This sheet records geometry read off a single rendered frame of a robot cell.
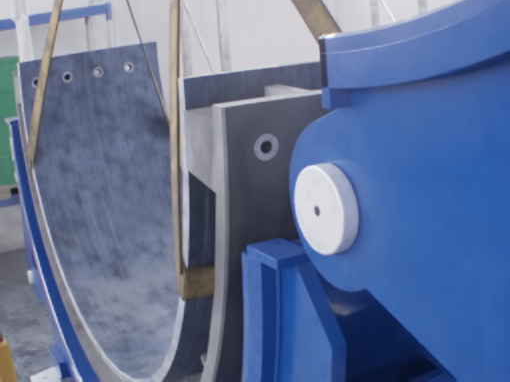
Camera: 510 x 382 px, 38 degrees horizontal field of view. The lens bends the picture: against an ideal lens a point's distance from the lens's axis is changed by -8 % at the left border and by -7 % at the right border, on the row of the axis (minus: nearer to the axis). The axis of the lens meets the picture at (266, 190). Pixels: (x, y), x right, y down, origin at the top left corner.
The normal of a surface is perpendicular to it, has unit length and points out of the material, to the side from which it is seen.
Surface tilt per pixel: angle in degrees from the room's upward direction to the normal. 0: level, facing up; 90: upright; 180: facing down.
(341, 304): 101
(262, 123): 94
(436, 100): 90
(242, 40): 90
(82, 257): 35
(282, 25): 90
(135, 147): 65
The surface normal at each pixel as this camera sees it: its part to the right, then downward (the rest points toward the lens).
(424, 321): -0.87, 0.18
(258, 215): 0.47, 0.36
